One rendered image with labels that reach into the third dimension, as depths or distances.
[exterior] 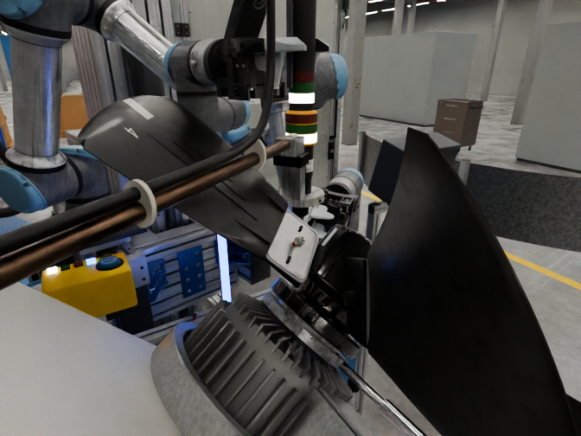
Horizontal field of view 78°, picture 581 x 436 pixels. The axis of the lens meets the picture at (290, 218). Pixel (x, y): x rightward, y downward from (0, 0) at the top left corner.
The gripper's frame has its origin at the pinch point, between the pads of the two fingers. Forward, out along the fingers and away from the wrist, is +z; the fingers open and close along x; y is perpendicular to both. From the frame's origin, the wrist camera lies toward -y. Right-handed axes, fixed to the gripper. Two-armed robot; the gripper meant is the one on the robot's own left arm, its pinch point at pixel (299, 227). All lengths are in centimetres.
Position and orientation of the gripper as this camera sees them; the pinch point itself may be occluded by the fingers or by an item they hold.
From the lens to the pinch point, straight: 68.6
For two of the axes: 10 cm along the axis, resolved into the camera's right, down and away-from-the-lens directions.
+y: 9.3, 2.4, -2.9
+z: -3.6, 3.6, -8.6
